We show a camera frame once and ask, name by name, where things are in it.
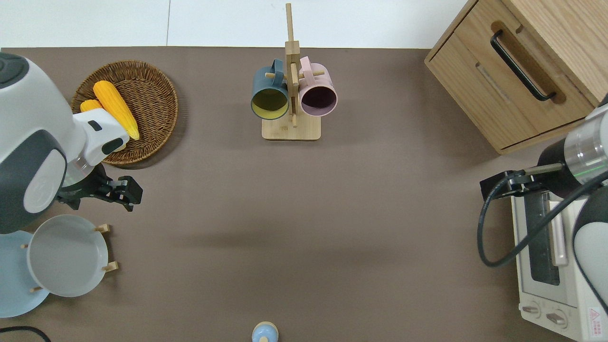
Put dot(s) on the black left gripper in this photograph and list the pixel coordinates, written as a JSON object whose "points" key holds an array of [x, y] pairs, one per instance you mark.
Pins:
{"points": [[92, 183]]}

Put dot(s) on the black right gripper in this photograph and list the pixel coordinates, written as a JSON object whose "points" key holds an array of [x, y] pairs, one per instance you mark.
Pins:
{"points": [[553, 178]]}

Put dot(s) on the gray plate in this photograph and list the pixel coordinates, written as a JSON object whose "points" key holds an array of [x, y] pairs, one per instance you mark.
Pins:
{"points": [[66, 256]]}

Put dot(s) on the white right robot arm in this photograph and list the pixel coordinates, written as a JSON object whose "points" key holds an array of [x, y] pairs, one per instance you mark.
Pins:
{"points": [[593, 237]]}

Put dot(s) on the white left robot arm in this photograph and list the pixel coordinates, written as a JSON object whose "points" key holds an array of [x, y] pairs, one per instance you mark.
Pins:
{"points": [[28, 118]]}

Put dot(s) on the wooden plate rack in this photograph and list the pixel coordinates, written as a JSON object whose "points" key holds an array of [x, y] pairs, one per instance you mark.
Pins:
{"points": [[112, 266]]}

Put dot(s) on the light blue plate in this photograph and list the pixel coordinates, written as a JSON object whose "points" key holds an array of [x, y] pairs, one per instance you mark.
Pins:
{"points": [[14, 285]]}

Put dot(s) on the wooden mug rack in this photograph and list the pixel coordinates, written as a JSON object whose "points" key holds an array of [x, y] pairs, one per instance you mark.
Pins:
{"points": [[289, 130]]}

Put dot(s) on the yellow corn cob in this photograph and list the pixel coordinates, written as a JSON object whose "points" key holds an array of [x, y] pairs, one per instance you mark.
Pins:
{"points": [[90, 105], [114, 104]]}

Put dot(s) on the brown wicker basket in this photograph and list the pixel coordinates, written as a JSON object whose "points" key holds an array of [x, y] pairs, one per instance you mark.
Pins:
{"points": [[147, 95]]}

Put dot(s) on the white toaster oven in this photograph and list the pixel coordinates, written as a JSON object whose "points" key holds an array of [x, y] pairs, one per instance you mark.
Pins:
{"points": [[536, 294]]}

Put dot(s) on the brown table mat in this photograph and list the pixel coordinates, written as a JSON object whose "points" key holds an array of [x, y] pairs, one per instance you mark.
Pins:
{"points": [[332, 237]]}

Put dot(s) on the wooden drawer cabinet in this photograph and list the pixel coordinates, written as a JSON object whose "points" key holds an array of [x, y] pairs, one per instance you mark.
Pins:
{"points": [[560, 28]]}

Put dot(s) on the dark blue mug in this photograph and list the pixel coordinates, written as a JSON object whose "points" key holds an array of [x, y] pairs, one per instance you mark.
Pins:
{"points": [[266, 83]]}

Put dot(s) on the pink mug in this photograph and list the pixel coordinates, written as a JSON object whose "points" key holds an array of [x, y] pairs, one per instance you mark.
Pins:
{"points": [[323, 78]]}

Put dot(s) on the small blue call bell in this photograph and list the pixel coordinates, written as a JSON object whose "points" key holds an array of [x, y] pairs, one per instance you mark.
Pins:
{"points": [[264, 332]]}

